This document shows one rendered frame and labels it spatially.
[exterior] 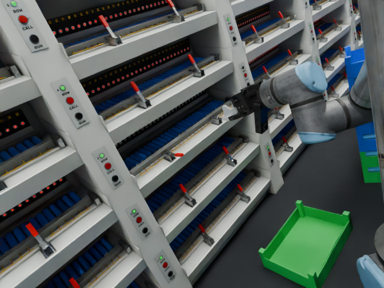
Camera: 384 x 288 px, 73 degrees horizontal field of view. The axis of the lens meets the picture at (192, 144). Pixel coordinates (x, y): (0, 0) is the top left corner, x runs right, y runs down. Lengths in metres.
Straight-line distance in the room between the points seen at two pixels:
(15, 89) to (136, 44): 0.35
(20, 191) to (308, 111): 0.73
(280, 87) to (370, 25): 0.44
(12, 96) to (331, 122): 0.77
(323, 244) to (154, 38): 0.93
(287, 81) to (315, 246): 0.63
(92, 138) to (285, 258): 0.79
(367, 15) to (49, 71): 0.63
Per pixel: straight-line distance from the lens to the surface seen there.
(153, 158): 0.89
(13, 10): 0.75
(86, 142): 0.74
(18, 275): 0.80
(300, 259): 1.08
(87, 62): 0.76
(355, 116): 0.79
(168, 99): 0.87
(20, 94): 0.72
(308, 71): 0.75
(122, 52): 0.82
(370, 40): 0.38
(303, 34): 1.74
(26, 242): 0.82
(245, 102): 0.87
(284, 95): 0.78
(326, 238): 1.14
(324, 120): 0.76
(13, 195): 0.72
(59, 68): 0.74
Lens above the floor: 0.82
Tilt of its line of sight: 21 degrees down
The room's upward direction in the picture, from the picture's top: 23 degrees counter-clockwise
